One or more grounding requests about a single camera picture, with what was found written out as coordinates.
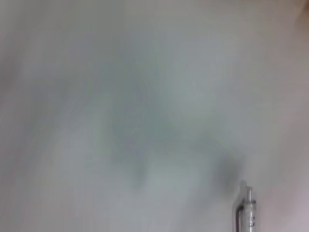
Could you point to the white grey pen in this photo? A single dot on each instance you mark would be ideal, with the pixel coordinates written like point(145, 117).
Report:
point(248, 210)

